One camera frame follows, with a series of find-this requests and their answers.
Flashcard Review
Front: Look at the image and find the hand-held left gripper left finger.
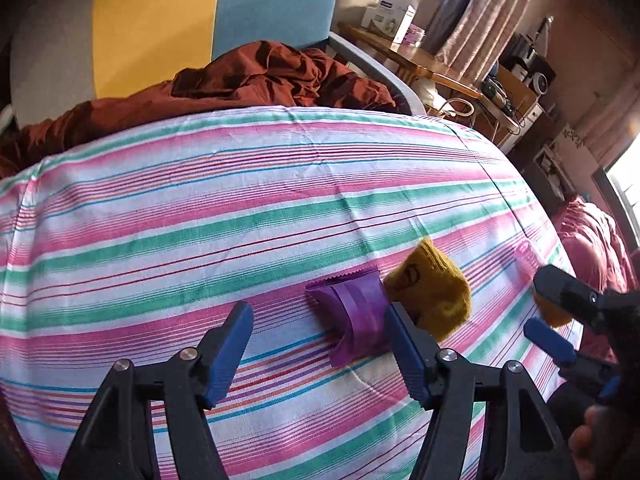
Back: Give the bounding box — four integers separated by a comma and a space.
57, 301, 255, 480

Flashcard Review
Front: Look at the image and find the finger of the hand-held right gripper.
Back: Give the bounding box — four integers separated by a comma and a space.
524, 317, 627, 403
532, 265, 640, 333

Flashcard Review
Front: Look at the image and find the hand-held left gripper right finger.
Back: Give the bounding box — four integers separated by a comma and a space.
384, 301, 572, 480

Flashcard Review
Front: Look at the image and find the orange-yellow soft item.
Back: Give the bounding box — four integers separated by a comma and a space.
534, 292, 577, 329

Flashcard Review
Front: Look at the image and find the purple snack packet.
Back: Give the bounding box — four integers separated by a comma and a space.
305, 267, 402, 369

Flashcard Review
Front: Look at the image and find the mustard yellow sock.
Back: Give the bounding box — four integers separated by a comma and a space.
382, 237, 472, 344

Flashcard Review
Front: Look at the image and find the person's right hand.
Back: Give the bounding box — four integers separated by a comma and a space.
569, 404, 622, 469

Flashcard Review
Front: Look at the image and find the pink bedding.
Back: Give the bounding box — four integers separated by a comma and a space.
555, 197, 637, 361

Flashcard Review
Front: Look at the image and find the striped pink green cloth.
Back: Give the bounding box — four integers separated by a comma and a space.
0, 104, 586, 480

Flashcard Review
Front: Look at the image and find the black stereo speaker set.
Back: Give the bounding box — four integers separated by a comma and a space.
500, 34, 557, 94

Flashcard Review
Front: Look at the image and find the wooden side table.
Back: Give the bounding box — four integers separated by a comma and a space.
337, 20, 487, 107

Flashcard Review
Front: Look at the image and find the dark red cloth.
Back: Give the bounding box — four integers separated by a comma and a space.
0, 40, 397, 177

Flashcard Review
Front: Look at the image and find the pink patterned curtain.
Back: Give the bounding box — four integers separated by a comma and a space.
435, 0, 544, 69

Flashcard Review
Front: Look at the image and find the white carton box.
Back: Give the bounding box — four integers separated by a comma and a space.
361, 0, 419, 45

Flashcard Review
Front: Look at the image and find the grey yellow blue armchair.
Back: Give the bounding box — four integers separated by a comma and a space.
10, 0, 427, 117

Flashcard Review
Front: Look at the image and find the white cable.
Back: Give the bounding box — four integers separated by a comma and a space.
425, 96, 522, 137

